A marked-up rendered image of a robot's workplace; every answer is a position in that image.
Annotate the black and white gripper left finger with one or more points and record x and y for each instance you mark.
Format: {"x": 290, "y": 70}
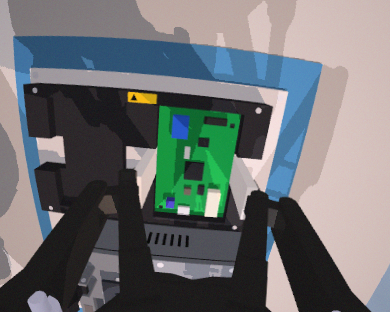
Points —
{"x": 48, "y": 281}

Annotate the green circuit board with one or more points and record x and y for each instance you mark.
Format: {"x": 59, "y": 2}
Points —
{"x": 195, "y": 154}

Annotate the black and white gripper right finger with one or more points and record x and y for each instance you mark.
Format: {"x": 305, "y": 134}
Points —
{"x": 315, "y": 280}

